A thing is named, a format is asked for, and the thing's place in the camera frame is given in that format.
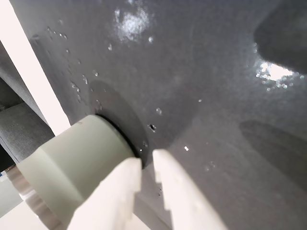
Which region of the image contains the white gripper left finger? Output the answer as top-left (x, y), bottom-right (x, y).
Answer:
top-left (68, 157), bottom-right (142, 230)

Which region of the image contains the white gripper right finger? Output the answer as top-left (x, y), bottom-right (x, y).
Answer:
top-left (152, 149), bottom-right (228, 230)

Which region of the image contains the pale green steel-rimmed mug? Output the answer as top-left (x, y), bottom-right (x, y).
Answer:
top-left (7, 114), bottom-right (142, 230)

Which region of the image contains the grey fabric partition panel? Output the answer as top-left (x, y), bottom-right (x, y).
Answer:
top-left (0, 40), bottom-right (56, 172)

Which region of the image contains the dark grey table mat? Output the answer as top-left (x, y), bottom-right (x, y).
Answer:
top-left (9, 0), bottom-right (307, 230)

